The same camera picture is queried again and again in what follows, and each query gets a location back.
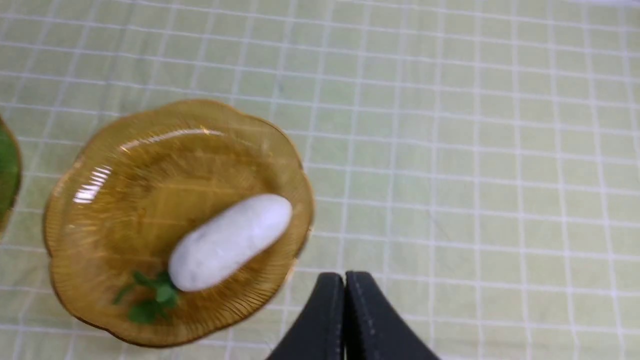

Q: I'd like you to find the green ribbed plastic plate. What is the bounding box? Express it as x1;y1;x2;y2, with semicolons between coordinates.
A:
0;119;22;236

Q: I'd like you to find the right gripper black left finger radish side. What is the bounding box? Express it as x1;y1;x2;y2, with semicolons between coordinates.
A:
268;272;345;360

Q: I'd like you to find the right gripper black right finger radish side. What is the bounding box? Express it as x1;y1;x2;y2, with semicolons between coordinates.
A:
345;271;439;360

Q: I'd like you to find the white toy radish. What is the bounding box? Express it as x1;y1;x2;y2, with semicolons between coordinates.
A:
113;194;293;324

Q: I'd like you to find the green checked tablecloth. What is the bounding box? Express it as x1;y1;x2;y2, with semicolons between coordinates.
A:
1;0;640;360

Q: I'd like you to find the amber ribbed plastic plate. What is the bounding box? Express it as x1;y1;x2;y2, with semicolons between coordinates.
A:
43;99;315;348

